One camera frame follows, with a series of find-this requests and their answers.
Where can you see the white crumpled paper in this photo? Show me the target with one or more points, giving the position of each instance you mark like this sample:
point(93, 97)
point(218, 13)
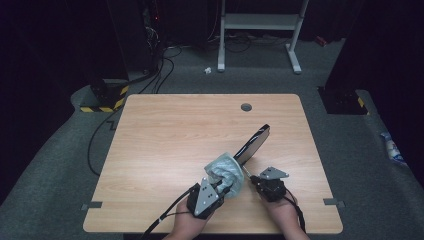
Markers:
point(207, 70)

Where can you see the grey tape strip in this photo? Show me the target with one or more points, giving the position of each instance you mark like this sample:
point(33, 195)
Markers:
point(92, 205)
point(333, 202)

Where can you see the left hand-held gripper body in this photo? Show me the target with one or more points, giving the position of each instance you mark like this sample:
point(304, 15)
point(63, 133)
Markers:
point(206, 200)

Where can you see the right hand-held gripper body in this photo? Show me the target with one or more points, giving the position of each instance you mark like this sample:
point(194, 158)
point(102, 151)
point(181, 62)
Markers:
point(271, 188)

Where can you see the black equipment rack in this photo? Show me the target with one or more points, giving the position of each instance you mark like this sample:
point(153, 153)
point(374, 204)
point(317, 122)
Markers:
point(151, 36)

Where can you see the plastic packet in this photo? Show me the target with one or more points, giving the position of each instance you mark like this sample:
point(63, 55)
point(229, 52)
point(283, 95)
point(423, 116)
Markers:
point(391, 150)

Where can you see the person's right hand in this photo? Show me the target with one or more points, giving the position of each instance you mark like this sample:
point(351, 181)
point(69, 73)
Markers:
point(283, 213)

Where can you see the yellow black striped stand base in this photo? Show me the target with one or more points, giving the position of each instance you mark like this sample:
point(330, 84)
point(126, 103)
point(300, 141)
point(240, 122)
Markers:
point(106, 100)

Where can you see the light blue striped towel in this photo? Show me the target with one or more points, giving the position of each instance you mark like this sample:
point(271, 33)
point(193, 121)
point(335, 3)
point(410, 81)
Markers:
point(226, 170)

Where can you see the person's left hand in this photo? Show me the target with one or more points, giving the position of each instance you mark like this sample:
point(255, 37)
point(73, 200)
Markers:
point(188, 223)

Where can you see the small red object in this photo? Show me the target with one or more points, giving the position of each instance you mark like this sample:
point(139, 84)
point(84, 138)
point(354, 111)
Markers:
point(320, 41)

